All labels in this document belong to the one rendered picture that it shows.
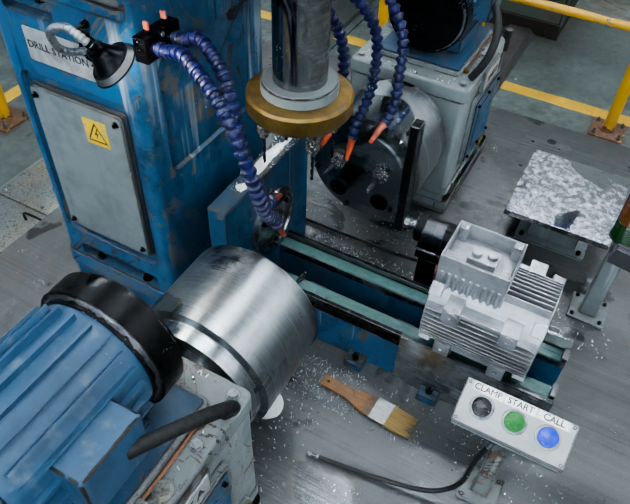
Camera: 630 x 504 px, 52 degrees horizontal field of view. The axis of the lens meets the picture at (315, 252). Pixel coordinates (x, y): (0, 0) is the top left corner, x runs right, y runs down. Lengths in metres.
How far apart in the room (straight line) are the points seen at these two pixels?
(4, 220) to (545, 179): 1.67
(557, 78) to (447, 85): 2.59
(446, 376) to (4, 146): 2.64
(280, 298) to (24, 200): 1.54
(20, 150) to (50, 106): 2.18
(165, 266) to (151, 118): 0.34
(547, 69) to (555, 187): 2.49
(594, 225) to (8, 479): 1.30
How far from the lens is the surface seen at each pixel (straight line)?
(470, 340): 1.15
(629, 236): 1.39
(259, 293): 1.00
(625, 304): 1.64
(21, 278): 1.61
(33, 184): 2.48
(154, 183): 1.17
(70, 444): 0.71
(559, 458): 1.03
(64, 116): 1.22
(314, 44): 1.01
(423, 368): 1.28
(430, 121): 1.44
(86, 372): 0.72
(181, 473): 0.84
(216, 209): 1.15
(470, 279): 1.11
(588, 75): 4.17
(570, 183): 1.71
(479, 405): 1.02
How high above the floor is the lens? 1.91
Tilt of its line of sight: 46 degrees down
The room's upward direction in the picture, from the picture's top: 3 degrees clockwise
